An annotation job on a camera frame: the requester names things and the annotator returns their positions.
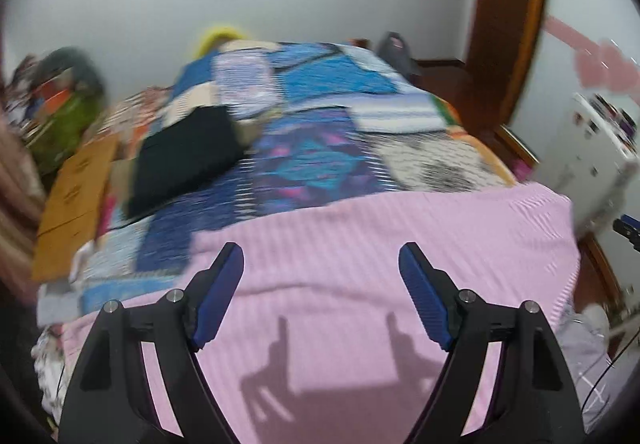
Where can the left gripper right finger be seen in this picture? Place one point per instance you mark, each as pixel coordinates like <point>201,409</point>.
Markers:
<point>533,399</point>

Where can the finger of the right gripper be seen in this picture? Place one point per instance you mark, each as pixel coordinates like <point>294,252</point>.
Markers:
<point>629,228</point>

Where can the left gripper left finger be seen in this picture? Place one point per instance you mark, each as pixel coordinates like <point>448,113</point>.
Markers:
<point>109,398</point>

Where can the white foam board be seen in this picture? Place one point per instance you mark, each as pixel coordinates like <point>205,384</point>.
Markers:
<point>590,162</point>

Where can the bamboo lap desk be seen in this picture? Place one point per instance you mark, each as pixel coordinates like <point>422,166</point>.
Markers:
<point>73,209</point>

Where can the striped brown curtain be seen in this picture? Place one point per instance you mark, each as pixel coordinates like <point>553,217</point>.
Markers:
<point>21,207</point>

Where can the folded black garment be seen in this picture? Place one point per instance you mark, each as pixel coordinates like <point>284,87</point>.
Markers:
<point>182,158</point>

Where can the green patterned storage box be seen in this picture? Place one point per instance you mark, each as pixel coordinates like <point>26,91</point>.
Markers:
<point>59,136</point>

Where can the orange striped blanket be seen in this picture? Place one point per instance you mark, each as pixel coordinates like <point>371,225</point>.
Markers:
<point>134,118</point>

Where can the brown wooden door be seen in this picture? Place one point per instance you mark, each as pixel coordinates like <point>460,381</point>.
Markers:
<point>502,47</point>

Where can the grey backpack on floor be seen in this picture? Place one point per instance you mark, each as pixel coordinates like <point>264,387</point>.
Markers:
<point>394,50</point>

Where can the blue patchwork bed quilt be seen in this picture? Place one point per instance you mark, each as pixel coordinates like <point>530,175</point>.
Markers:
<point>344,124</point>

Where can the grey-green neck pillow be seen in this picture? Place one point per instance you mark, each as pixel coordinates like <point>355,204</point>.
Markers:
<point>83,74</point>

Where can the yellow curved bed headboard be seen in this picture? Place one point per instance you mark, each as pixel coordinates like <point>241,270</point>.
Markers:
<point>214,38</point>

